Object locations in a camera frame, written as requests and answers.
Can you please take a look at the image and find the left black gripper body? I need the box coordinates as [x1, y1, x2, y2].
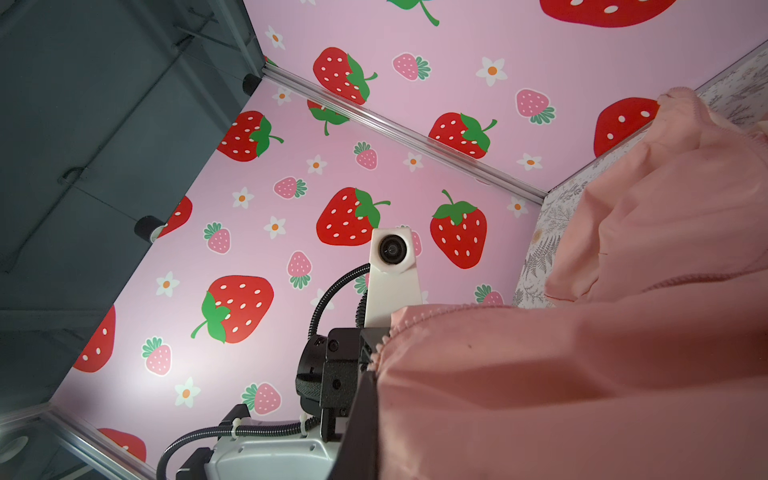
[295, 328, 389, 442]

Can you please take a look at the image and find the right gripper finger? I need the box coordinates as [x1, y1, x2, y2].
[328, 371, 379, 480]

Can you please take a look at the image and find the black wall knob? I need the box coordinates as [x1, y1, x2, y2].
[134, 215, 167, 244]

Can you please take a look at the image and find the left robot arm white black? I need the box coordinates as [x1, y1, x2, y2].
[156, 328, 389, 479]

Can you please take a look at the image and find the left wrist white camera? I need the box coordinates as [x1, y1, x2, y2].
[364, 227, 423, 328]

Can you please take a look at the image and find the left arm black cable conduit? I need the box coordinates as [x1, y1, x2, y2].
[155, 262, 373, 480]

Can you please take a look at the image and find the left corner aluminium post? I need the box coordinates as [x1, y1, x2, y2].
[262, 65, 547, 206]

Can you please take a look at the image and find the pink hooded jacket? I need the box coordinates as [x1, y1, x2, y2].
[373, 89, 767, 479]

